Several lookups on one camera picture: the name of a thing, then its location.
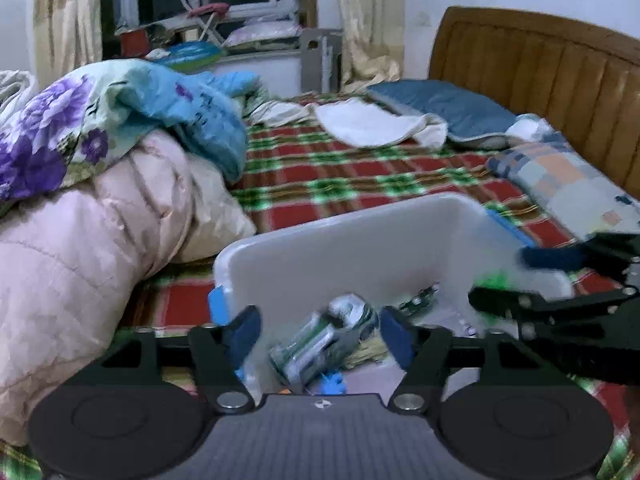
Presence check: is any green and white toy car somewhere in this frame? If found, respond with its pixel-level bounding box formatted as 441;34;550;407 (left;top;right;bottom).
269;293;381;392

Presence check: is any wooden headboard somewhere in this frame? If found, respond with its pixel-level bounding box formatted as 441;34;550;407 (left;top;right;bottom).
428;5;640;202

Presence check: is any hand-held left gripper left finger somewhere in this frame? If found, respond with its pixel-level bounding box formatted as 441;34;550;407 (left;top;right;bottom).
75;305;263;413

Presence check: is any pillow on windowsill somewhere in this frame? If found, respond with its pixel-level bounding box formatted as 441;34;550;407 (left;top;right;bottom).
222;19;302;54

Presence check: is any small white cloth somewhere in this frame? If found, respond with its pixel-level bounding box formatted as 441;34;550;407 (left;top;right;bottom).
504;113;567;147

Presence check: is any white towel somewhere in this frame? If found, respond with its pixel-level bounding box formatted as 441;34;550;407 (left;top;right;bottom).
314;98;449;150

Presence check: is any folding rack with red cloth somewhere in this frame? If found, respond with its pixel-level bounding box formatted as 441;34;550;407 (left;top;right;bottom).
174;0;232;45

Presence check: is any round teal cushion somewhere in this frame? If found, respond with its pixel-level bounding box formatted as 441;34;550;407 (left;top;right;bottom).
149;41;224;72

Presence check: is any grey metal stand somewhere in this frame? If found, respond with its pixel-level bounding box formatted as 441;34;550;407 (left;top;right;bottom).
299;28;344;94

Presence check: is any white plastic storage container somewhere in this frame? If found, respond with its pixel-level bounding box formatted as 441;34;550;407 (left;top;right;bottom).
208;192;577;402

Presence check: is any pink duvet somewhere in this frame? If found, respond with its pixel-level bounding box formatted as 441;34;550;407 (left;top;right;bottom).
0;127;259;447

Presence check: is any purple floral quilt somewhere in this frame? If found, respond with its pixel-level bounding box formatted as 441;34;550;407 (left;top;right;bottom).
0;58;262;217

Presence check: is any beige patterned curtain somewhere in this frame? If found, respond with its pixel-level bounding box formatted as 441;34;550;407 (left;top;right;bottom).
334;0;407;94
32;0;104;87

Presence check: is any green toy brick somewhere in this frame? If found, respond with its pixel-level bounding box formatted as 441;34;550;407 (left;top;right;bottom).
474;269;522;292

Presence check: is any blue toy brick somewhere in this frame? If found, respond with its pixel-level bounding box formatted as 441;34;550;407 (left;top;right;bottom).
319;371;347;396

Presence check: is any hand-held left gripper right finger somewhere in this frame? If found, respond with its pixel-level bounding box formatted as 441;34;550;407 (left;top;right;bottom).
379;306;576;412

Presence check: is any black toy car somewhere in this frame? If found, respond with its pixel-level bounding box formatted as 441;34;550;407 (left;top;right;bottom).
398;284;441;313

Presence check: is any blue pillow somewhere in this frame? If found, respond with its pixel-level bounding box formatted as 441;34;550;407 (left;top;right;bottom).
366;79;519;149

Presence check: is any pastel patchwork pillow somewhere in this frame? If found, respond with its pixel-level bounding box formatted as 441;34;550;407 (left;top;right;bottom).
486;139;640;242

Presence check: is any red pot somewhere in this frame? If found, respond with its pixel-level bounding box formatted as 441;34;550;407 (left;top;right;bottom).
121;29;149;59

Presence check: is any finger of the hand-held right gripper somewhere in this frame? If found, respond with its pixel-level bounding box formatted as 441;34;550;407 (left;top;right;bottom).
518;232;640;283
468;284;640;343

